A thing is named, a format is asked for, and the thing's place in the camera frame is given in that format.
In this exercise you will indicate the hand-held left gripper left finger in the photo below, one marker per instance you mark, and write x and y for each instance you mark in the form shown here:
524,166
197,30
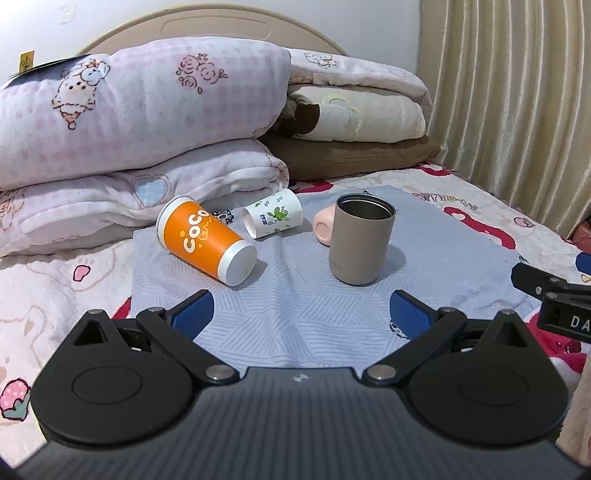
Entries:
196,314

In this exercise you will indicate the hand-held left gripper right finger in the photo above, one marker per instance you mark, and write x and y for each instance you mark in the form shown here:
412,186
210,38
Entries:
408,314

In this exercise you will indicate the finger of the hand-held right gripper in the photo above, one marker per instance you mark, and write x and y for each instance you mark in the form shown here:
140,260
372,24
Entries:
531,277

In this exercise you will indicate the orange cup with white rims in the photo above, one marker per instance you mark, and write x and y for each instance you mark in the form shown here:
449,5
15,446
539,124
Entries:
203,242

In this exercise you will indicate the white paper cup leaf print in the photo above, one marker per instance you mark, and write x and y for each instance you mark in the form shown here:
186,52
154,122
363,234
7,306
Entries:
274,214

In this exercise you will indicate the pink cup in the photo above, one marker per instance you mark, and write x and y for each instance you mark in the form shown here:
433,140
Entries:
323,224

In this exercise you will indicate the red object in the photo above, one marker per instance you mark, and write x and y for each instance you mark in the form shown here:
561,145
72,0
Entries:
582,237

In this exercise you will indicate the taupe metal tumbler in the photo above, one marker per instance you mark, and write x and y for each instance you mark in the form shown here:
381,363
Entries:
361,244

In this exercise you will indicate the grey-blue patterned cloth mat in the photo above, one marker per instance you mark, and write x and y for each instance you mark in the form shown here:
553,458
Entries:
295,304

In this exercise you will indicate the brown folded blanket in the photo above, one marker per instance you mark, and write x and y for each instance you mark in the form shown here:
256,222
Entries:
360,157

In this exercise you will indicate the cream pleated curtain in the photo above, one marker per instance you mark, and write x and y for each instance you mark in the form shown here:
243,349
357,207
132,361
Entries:
508,101

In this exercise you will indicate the cream folded blanket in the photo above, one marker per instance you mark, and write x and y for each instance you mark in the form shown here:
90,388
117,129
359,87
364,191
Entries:
378,115

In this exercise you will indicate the pink checked cartoon quilt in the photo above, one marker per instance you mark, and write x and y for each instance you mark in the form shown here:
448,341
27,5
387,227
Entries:
138,101

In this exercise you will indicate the pink-white folded blanket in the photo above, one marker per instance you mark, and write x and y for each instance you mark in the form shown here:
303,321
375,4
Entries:
369,69

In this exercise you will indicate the beige bed headboard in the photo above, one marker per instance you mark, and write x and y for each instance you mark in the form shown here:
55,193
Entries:
207,27

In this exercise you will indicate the yellow wall sticker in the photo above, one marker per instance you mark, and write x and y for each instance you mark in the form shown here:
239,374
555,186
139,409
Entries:
26,60

